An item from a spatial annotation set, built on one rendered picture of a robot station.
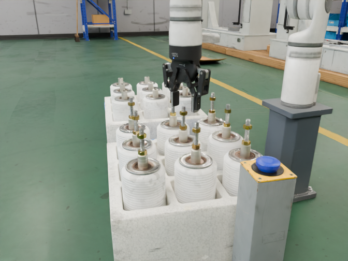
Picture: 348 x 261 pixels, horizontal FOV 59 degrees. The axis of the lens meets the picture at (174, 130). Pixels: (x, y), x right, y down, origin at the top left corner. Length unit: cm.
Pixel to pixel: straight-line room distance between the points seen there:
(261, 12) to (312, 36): 321
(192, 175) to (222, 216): 11
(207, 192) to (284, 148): 36
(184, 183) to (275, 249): 22
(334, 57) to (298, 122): 200
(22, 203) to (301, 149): 87
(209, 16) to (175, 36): 454
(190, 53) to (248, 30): 336
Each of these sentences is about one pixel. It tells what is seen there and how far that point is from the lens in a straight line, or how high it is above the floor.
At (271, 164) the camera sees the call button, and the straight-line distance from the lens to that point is 53.
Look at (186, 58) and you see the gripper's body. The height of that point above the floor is 47.
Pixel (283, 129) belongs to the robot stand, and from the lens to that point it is 96.
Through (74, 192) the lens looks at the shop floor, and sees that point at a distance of 110.
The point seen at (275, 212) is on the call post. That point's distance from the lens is 56.
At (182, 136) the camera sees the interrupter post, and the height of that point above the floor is 27.
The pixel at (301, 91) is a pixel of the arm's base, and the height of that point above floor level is 35.
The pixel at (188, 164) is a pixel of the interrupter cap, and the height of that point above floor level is 25.
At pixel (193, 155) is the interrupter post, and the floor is 27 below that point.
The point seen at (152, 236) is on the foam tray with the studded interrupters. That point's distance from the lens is 68.
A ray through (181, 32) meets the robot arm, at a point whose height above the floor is 52.
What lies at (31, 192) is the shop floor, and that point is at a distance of 115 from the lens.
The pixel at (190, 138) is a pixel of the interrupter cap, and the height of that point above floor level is 25.
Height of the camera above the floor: 57
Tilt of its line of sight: 22 degrees down
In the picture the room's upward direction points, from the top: straight up
